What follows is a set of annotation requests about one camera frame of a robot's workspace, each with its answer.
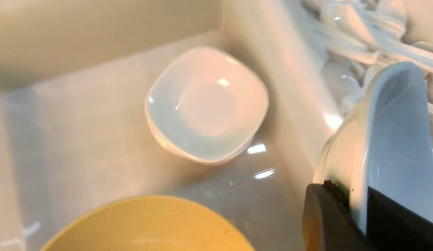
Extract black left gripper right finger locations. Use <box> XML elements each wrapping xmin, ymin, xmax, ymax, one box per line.
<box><xmin>366</xmin><ymin>187</ymin><xmax>433</xmax><ymax>251</ymax></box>

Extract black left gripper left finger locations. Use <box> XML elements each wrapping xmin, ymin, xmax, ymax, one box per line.
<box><xmin>301</xmin><ymin>181</ymin><xmax>374</xmax><ymax>251</ymax></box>

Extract white square sauce dish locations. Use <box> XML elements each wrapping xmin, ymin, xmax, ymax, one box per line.
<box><xmin>313</xmin><ymin>62</ymin><xmax>433</xmax><ymax>234</ymax></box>

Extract stack of white sauce dishes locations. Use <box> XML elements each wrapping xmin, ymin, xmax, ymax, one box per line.
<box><xmin>144</xmin><ymin>46</ymin><xmax>269</xmax><ymax>165</ymax></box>

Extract pile of white spoons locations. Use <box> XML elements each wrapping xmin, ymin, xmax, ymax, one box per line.
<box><xmin>303</xmin><ymin>0</ymin><xmax>433</xmax><ymax>114</ymax></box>

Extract large white plastic tub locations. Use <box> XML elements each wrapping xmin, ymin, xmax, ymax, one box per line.
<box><xmin>0</xmin><ymin>0</ymin><xmax>343</xmax><ymax>251</ymax></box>

